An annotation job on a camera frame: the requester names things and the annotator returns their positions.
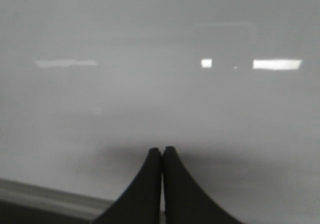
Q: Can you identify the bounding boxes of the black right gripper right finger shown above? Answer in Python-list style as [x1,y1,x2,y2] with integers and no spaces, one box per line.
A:
[162,146,241,223]

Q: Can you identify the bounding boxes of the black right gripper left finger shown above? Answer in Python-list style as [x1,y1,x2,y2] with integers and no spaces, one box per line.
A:
[92,148,162,223]

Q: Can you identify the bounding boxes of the white whiteboard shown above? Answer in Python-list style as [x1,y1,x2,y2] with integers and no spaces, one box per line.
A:
[0,0,320,223]

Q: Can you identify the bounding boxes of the aluminium whiteboard frame rail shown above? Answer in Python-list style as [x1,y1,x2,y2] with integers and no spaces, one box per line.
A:
[0,178,113,220]

